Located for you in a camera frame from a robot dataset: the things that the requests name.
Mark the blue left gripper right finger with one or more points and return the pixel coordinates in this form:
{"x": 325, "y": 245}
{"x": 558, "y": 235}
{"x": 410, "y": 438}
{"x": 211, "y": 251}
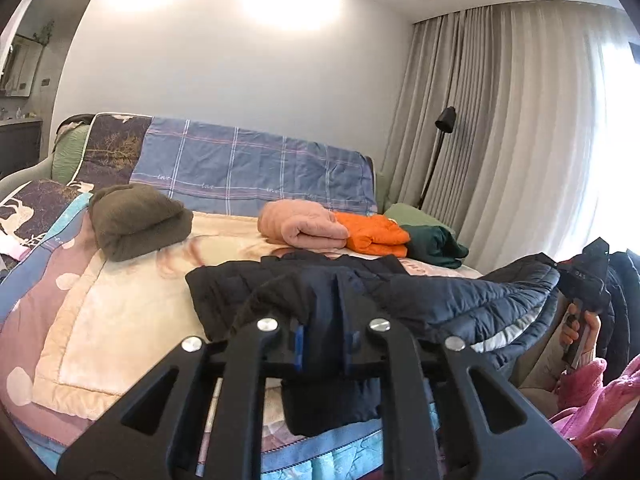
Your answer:
{"x": 352, "y": 343}

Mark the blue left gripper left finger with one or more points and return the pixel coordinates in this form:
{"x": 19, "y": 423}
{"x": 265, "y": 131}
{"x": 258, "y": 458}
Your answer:
{"x": 298, "y": 346}

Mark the black puffer jacket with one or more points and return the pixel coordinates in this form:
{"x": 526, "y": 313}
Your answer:
{"x": 500, "y": 315}

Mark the black clothes pile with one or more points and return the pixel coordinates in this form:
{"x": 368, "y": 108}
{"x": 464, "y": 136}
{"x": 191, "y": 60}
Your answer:
{"x": 618, "y": 342}

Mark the pink folded garment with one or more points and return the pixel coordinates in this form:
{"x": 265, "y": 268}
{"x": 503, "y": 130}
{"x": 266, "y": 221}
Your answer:
{"x": 301, "y": 224}

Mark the orange puffer jacket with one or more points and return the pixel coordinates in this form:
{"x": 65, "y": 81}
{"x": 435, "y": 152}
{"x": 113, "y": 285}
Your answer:
{"x": 374, "y": 235}

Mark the pink fleece sleeve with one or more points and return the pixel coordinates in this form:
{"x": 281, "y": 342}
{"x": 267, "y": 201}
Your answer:
{"x": 591, "y": 414}

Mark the dark green folded garment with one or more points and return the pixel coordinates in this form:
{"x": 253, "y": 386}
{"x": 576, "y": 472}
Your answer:
{"x": 435, "y": 245}

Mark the beige curtain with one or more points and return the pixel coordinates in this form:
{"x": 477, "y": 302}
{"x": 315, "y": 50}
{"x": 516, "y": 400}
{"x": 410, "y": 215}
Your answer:
{"x": 544, "y": 156}

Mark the light green pillow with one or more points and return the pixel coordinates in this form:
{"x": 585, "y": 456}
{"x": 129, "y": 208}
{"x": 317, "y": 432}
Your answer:
{"x": 406, "y": 215}

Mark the blue plaid quilt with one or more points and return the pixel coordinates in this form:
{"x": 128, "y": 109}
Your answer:
{"x": 229, "y": 170}

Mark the brown fleece garment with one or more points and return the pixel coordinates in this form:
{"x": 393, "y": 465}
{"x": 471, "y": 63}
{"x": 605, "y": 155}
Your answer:
{"x": 132, "y": 220}

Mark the black floor lamp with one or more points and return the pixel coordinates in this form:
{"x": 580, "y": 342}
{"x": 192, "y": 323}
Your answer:
{"x": 444, "y": 125}

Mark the dark floral pillow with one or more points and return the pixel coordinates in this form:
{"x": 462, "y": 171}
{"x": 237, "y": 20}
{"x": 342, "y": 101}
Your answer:
{"x": 112, "y": 149}

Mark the green striped pillow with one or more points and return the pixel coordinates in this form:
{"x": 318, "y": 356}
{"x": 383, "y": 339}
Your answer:
{"x": 68, "y": 151}

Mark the dark cabinet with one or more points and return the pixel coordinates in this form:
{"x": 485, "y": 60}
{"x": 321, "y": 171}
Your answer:
{"x": 19, "y": 144}

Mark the wall mirror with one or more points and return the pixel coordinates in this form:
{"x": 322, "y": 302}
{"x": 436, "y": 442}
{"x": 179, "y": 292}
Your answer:
{"x": 20, "y": 70}

